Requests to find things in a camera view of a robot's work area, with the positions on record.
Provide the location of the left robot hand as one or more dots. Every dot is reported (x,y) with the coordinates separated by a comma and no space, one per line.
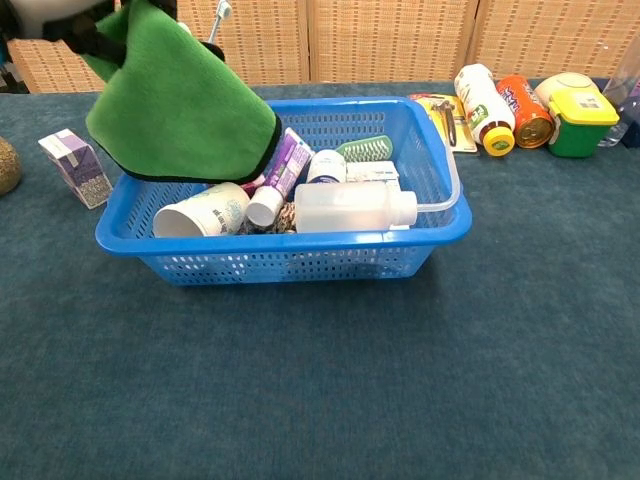
(75,30)

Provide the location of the green cloth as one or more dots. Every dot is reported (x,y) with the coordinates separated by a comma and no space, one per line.
(180,110)

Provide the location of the small purple box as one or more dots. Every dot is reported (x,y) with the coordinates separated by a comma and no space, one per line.
(75,165)

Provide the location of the bamboo folding screen panel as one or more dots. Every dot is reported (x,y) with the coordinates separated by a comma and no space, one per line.
(550,35)
(390,40)
(55,65)
(265,45)

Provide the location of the light blue toothbrush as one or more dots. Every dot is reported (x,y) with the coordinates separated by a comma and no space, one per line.
(219,20)

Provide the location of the white crumpled tube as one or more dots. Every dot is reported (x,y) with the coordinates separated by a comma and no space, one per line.
(200,212)

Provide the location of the purple toothpaste tube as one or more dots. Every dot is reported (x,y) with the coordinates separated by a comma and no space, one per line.
(282,170)

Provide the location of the leopard print cloth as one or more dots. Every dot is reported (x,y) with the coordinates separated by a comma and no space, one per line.
(285,220)

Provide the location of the white tube with blue label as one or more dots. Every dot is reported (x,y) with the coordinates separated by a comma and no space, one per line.
(326,166)

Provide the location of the blue plastic basket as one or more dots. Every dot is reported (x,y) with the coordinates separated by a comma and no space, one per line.
(280,250)

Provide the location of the green scrubbing brush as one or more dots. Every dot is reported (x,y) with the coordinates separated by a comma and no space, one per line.
(365,147)

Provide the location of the clear plastic squeeze bottle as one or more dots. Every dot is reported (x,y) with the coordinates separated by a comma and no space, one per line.
(345,207)

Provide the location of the razor in yellow blister pack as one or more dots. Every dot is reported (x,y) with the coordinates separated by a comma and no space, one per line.
(462,130)

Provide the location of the white bottle with yellow cap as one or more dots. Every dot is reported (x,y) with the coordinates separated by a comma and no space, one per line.
(482,105)

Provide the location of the blue felt table cover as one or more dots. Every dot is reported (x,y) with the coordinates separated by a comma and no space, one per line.
(320,375)

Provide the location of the orange drink can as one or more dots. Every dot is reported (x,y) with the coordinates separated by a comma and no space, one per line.
(525,112)

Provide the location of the beige round bowl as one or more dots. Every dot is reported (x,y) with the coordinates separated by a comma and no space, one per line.
(565,85)

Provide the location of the green box with yellow lid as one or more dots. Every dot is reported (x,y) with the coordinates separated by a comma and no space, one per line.
(582,127)

